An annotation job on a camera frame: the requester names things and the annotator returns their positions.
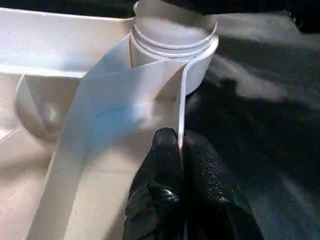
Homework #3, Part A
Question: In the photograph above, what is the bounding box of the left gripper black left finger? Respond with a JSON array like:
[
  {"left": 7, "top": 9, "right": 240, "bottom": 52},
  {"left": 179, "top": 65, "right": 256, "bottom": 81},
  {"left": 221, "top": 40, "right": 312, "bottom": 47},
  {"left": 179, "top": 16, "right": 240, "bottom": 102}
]
[{"left": 123, "top": 126, "right": 186, "bottom": 240}]

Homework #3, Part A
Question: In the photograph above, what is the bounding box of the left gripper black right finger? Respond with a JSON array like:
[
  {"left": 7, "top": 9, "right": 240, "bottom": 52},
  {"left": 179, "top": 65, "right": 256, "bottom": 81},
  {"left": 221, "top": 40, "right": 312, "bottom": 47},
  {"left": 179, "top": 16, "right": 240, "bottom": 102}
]
[{"left": 183, "top": 129, "right": 265, "bottom": 240}]

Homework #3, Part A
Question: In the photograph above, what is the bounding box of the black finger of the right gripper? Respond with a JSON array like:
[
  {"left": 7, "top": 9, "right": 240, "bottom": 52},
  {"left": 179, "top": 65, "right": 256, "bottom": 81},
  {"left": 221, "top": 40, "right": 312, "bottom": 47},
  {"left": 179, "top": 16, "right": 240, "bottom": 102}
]
[{"left": 139, "top": 0, "right": 320, "bottom": 17}]

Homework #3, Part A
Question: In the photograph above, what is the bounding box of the white plastic table leg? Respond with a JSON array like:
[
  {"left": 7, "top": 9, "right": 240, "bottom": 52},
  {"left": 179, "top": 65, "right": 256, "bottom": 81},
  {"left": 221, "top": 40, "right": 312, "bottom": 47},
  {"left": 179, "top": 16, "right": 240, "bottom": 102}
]
[{"left": 131, "top": 0, "right": 219, "bottom": 55}]

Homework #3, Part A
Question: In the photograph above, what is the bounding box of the white plastic table top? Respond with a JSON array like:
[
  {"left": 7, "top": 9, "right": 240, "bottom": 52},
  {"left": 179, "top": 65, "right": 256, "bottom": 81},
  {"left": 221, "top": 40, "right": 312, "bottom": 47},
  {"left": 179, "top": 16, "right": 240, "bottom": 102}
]
[{"left": 0, "top": 6, "right": 220, "bottom": 240}]

